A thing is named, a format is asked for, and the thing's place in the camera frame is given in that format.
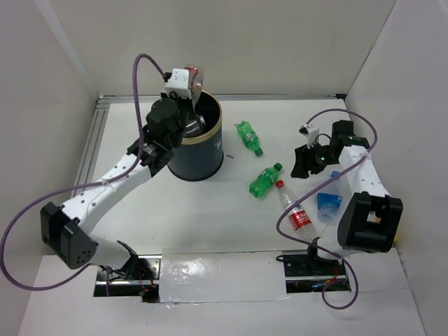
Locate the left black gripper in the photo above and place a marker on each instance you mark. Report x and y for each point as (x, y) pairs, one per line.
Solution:
(185, 101)

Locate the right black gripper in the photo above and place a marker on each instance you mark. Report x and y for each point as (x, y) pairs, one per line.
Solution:
(304, 162)

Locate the green bottle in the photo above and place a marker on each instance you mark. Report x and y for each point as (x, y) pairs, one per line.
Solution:
(265, 180)
(249, 138)

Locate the clear bottle red label white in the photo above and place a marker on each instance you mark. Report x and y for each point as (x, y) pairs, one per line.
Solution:
(298, 217)

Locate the clear unlabelled bottle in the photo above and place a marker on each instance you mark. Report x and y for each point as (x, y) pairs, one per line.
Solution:
(195, 126)

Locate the small bottle red cap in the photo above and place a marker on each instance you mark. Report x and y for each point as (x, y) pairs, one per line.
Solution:
(196, 76)

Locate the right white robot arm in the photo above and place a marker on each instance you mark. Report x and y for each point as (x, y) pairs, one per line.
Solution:
(370, 220)

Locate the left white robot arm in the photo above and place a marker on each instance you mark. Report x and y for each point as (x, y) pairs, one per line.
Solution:
(67, 228)

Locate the dark blue round bin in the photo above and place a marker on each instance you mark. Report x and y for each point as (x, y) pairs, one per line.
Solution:
(200, 157)

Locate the clear bottle blue label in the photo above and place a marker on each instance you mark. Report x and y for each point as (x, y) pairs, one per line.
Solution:
(329, 200)

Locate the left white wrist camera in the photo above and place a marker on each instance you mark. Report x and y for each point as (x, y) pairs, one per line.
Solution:
(179, 83)

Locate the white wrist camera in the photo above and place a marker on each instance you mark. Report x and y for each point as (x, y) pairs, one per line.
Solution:
(179, 83)
(311, 132)

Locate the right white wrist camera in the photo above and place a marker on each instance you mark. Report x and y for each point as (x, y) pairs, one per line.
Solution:
(311, 132)

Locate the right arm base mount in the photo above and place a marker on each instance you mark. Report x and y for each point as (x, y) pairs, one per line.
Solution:
(304, 275)

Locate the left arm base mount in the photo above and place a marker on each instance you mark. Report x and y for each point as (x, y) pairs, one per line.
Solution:
(143, 284)

